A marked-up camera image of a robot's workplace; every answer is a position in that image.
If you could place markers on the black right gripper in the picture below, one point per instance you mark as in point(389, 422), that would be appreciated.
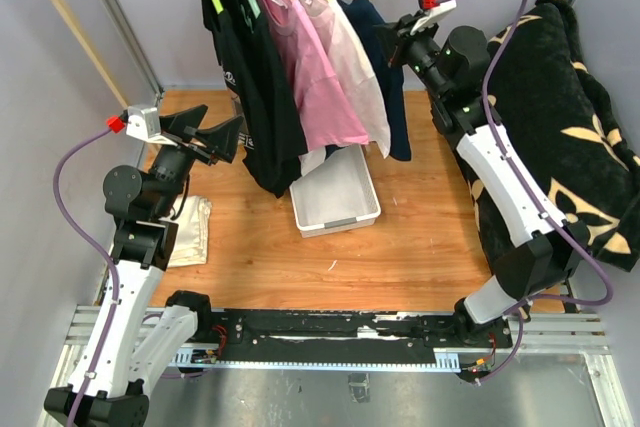
point(395, 37)

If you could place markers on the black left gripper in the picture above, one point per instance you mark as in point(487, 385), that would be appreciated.
point(220, 139)

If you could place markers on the navy blue t shirt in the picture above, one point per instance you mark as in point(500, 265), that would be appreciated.
point(364, 18)

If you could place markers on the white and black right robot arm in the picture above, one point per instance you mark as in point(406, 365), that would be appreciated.
point(546, 245)

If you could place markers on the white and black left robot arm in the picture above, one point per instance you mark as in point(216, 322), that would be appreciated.
point(113, 381)

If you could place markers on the white t shirt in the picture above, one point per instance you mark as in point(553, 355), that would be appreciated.
point(352, 67)

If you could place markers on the black t shirt with print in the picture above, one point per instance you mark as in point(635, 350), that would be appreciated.
point(277, 136)

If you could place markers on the pink t shirt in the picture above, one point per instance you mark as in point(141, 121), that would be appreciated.
point(326, 116)

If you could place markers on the black t shirt far left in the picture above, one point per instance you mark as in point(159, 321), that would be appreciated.
point(211, 21)

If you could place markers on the folded cream cloth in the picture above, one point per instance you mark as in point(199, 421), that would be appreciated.
point(191, 246)

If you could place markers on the white perforated plastic basket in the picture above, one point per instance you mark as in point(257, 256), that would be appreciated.
point(337, 196)

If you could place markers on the black floral plush blanket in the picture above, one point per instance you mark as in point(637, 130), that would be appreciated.
point(560, 121)

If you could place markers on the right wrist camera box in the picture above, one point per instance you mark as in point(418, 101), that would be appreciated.
point(431, 12)

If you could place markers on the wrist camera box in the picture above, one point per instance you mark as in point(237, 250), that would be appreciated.
point(431, 12)
point(140, 122)

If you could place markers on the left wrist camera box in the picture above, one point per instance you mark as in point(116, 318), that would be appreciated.
point(140, 122)

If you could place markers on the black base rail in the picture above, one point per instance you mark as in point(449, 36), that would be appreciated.
point(338, 339)

